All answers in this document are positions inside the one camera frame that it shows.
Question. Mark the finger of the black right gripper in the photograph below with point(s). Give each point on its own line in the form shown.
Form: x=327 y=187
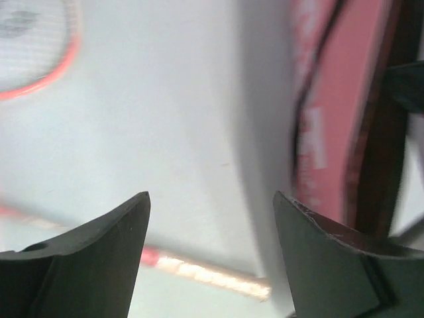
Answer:
x=404 y=84

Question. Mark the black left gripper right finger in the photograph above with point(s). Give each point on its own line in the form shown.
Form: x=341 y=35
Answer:
x=336 y=271

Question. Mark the pink racket head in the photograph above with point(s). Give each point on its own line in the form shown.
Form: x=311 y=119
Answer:
x=163 y=260

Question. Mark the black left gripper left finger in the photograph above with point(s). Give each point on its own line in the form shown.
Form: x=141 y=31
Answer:
x=89 y=271

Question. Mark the pink racket bag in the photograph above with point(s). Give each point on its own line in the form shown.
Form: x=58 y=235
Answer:
x=348 y=134

